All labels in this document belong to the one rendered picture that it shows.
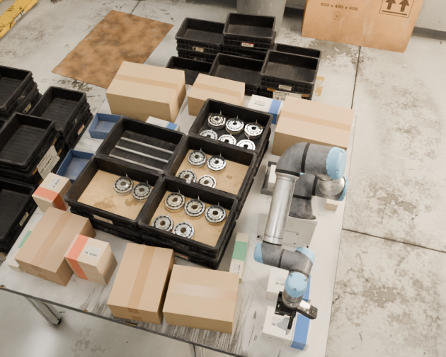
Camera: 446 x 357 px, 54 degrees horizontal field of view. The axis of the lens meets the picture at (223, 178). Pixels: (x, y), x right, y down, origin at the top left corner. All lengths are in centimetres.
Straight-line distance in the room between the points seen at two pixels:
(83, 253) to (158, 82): 118
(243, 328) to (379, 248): 142
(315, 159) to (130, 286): 98
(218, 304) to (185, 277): 19
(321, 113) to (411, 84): 194
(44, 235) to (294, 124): 142
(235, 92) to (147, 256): 117
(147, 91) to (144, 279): 117
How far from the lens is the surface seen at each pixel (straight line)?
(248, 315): 209
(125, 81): 278
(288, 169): 164
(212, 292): 196
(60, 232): 222
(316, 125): 250
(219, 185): 227
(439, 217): 349
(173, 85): 270
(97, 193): 233
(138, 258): 206
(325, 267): 223
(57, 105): 353
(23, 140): 321
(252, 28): 385
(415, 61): 468
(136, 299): 198
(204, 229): 213
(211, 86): 274
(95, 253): 204
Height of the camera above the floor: 267
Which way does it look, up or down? 53 degrees down
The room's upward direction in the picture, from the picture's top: straight up
